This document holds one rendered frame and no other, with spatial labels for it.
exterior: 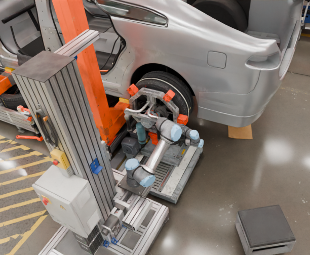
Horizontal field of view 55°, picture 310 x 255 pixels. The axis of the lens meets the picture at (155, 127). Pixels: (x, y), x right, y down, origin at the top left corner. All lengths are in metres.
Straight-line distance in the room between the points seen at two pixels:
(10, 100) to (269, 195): 3.51
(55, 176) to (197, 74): 1.52
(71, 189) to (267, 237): 1.70
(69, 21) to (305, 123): 3.21
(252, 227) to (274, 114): 2.00
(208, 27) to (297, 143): 2.09
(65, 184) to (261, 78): 1.78
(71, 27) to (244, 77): 1.47
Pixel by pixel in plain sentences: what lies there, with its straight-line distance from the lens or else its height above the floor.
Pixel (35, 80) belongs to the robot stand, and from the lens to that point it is 1.66.
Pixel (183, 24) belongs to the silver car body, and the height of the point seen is 1.72.
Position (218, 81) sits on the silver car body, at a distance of 2.77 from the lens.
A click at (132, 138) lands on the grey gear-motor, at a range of 3.47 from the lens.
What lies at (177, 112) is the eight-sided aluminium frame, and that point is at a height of 0.95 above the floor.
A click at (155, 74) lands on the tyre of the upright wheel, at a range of 3.04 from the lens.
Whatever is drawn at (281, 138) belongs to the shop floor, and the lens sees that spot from 4.12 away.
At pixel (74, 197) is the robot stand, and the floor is 1.23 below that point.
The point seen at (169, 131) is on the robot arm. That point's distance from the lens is 2.22.
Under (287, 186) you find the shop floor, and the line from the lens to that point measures 3.64.
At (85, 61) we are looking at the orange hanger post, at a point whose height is 1.55.
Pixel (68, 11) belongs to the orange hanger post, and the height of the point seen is 1.99.
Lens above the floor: 2.85
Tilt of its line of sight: 43 degrees down
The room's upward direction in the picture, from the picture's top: 7 degrees counter-clockwise
